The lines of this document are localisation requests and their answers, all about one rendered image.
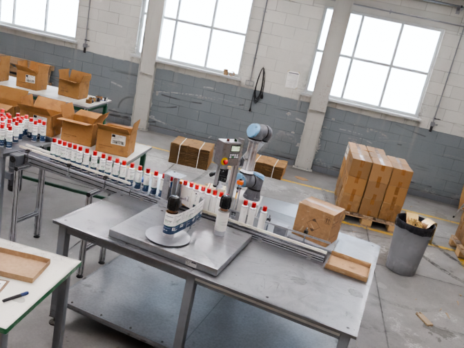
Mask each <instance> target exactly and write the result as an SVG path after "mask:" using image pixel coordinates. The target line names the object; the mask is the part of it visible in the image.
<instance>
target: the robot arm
mask: <svg viewBox="0 0 464 348"><path fill-rule="evenodd" d="M246 133H247V135H248V136H249V137H248V139H249V145H248V148H247V151H246V153H245V154H244V155H243V156H242V157H241V159H240V165H239V166H243V167H242V169H240V172H239V173H238V174H237V178H236V184H237V180H239V179H242V180H243V181H244V184H243V185H242V187H243V188H244V187H247V189H246V191H245V192H244V193H243V197H244V198H245V199H247V200H250V201H253V202H259V201H260V191H261V188H262V184H263V181H264V176H263V174H261V173H258V172H255V171H253V166H254V163H255V158H256V155H257V152H258V151H259V150H260V149H261V148H262V146H263V145H264V144H265V143H267V142H268V141H269V140H270V139H271V136H272V130H271V128H270V127H269V126H267V125H264V124H251V125H250V126H249V127H248V128H247V131H246ZM227 168H228V166H221V167H220V174H219V178H218V181H217V187H215V190H217V189H219V188H222V187H223V186H222V185H221V184H223V183H224V182H226V179H227V175H228V171H229V170H228V169H227ZM214 175H215V171H214V172H211V173H209V176H210V177H212V176H214Z"/></svg>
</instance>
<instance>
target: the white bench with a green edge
mask: <svg viewBox="0 0 464 348"><path fill-rule="evenodd" d="M0 247H3V248H6V249H12V250H15V251H20V252H24V253H30V254H33V255H38V256H41V257H45V258H49V259H50V265H49V266H48V267H47V268H46V270H45V271H44V272H43V273H42V274H41V275H40V276H39V277H38V278H37V279H36V280H35V281H34V282H33V283H29V282H23V281H20V280H14V279H11V278H5V277H2V276H0V279H2V280H9V281H10V282H9V283H8V284H7V285H6V287H5V288H4V289H3V290H2V292H1V293H0V348H7V347H8V332H9V331H10V330H11V329H12V328H13V327H14V326H15V325H17V324H18V323H19V322H20V321H21V320H22V319H23V318H25V317H26V316H27V315H28V314H29V313H30V312H31V311H32V310H33V309H34V308H35V307H36V306H37V305H38V304H39V303H41V302H42V301H43V300H44V299H45V298H46V297H47V296H49V295H50V294H51V293H52V292H53V291H54V290H55V289H56V288H57V287H58V294H57V306H56V313H55V325H54V331H53V338H52V348H62V346H63V340H64V329H65V322H66V311H67V305H68V294H69V287H70V276H71V274H72V273H74V272H75V271H76V270H77V269H78V268H79V267H80V266H81V261H79V260H75V259H72V258H68V257H65V256H62V255H58V254H55V253H51V252H48V251H44V250H41V249H36V248H34V247H31V246H26V245H24V244H19V243H16V242H12V241H9V240H4V239H2V238H0ZM25 291H28V292H29V294H28V295H26V296H22V297H19V298H15V299H13V300H9V301H7V302H2V300H3V299H5V298H9V297H11V296H15V295H17V294H20V293H23V292H25Z"/></svg>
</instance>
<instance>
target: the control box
mask: <svg viewBox="0 0 464 348"><path fill-rule="evenodd" d="M226 140H227V139H217V145H216V149H215V155H214V159H213V162H215V163H216V164H217V165H219V166H237V165H238V159H239V157H238V159H229V154H230V153H232V154H239V156H240V152H231V146H232V145H241V146H242V144H241V142H234V139H230V142H227V141H226ZM241 146H240V149H241ZM224 160H228V164H226V165H225V164H224V162H223V161H224Z"/></svg>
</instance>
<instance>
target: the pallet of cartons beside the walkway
mask: <svg viewBox="0 0 464 348"><path fill-rule="evenodd" d="M413 174H414V172H413V170H412V169H411V168H410V167H409V164H408V163H407V162H406V160H405V159H401V158H398V157H392V156H388V155H387V156H386V154H385V152H384V150H383V149H379V148H374V147H370V146H367V147H366V146H365V145H362V144H357V143H353V142H348V145H347V150H346V152H345V156H344V158H343V161H342V165H341V168H340V173H339V176H338V180H337V183H336V188H335V191H334V197H335V204H336V206H339V207H341V208H344V209H345V214H344V216H343V219H342V220H343V221H344V218H345V215H350V216H353V217H356V218H358V219H359V222H360V225H361V226H366V227H369V228H371V223H372V221H373V222H378V223H381V224H385V227H386V229H387V232H390V233H394V228H395V226H394V225H395V219H396V216H397V215H398V214H399V213H400V212H401V209H402V207H403V204H404V201H405V198H406V195H407V191H408V189H409V185H410V182H411V180H412V176H413Z"/></svg>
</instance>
